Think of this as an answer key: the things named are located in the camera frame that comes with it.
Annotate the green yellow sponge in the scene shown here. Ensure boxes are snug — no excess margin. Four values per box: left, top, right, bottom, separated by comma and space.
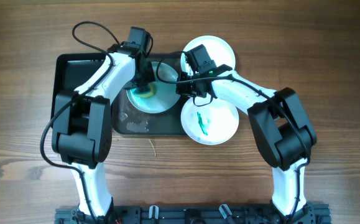
133, 83, 155, 98

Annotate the white plate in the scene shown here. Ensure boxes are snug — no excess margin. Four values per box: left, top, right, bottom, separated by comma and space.
180, 97, 239, 145
183, 35, 236, 70
127, 62, 180, 114

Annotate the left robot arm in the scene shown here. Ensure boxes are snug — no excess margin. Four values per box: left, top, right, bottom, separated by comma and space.
46, 27, 155, 223

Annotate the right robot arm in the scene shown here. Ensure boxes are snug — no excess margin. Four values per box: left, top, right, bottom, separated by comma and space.
177, 44, 317, 220

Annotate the dark grey serving tray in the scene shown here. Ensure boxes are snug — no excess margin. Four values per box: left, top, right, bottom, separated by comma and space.
111, 53, 238, 138

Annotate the black rectangular water tub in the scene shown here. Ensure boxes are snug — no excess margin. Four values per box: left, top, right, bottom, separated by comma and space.
51, 53, 105, 119

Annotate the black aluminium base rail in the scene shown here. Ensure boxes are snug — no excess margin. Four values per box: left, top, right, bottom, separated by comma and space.
54, 203, 332, 224

